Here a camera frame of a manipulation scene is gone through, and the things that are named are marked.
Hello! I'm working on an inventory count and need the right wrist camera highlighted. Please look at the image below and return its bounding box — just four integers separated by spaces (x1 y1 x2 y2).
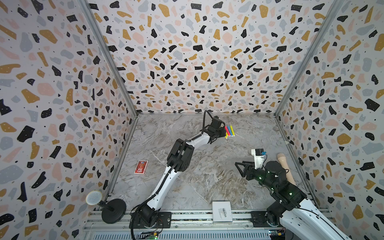
251 149 268 169

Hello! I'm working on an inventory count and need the wooden rolling pin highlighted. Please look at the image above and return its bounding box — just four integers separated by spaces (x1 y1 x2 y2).
277 153 296 185

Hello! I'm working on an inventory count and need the white box on rail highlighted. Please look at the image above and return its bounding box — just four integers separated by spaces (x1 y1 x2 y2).
212 201 233 223

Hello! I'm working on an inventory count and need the pink highlighter pen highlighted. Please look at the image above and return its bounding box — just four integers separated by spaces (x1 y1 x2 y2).
225 126 231 137

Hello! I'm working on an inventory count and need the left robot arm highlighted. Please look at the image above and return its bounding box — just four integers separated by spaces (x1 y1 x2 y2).
130 112 227 229

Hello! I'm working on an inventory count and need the black corrugated cable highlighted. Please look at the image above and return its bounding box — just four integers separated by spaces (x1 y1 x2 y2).
201 110 214 136

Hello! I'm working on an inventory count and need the black round stand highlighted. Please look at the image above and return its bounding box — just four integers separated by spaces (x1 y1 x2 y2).
101 199 127 224

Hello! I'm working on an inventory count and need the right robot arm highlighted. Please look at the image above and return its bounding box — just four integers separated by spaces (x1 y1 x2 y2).
235 161 350 240

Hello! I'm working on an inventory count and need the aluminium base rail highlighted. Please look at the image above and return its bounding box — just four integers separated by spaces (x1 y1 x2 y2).
81 210 293 240

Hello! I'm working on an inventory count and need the red card packet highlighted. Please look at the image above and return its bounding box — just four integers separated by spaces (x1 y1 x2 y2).
134 160 148 175

